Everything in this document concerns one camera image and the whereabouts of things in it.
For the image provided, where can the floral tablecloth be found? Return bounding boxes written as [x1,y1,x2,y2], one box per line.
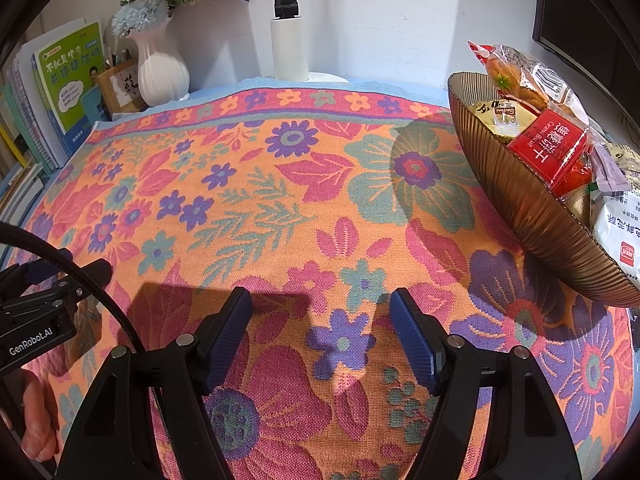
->
[0,85,636,480]

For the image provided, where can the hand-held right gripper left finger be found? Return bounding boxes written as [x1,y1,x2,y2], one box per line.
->
[57,287,253,480]

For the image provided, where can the light blue table cover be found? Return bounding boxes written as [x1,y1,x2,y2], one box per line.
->
[94,76,451,127]

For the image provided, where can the row of books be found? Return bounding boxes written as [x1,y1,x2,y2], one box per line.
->
[0,17,96,231]

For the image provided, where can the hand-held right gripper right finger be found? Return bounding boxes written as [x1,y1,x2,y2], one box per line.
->
[390,287,583,480]

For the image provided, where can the black television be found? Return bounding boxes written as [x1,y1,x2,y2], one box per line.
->
[530,0,640,91]

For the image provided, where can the white paper roll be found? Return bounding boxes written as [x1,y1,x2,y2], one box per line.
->
[270,16,311,83]

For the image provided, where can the pale yellow snack packet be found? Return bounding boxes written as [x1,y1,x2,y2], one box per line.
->
[462,99,508,138]

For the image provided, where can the small clear sachet red logo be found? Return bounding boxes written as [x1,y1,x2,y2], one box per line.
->
[492,109,540,137]

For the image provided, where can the lavender sachet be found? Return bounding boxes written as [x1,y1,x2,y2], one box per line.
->
[589,150,632,192]

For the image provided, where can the white ribbed vase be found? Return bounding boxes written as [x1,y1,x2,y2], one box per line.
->
[127,17,192,108]

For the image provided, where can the white green snack bag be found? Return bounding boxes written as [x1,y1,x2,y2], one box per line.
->
[590,187,640,281]

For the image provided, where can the amber ribbed glass bowl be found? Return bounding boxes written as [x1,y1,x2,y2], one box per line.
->
[446,71,640,307]

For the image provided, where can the red biscuit packet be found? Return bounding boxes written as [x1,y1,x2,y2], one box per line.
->
[506,107,596,196]

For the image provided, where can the clear pastry packet striped edge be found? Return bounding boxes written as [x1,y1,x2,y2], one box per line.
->
[467,40,588,121]

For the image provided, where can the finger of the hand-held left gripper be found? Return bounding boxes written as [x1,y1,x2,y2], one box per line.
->
[57,258,114,305]
[0,260,63,302]

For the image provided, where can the person's left hand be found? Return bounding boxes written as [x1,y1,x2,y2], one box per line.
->
[19,367,64,464]

